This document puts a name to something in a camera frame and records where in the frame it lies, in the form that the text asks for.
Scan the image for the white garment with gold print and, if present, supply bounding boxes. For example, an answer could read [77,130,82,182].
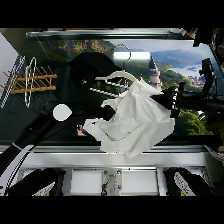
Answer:
[81,78,176,160]

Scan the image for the white clothes hanger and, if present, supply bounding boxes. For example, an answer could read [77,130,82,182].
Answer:
[94,43,142,98]

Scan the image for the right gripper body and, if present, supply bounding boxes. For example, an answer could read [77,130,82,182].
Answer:
[151,81,186,119]

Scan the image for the black garment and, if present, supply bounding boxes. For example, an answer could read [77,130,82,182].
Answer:
[62,51,123,113]

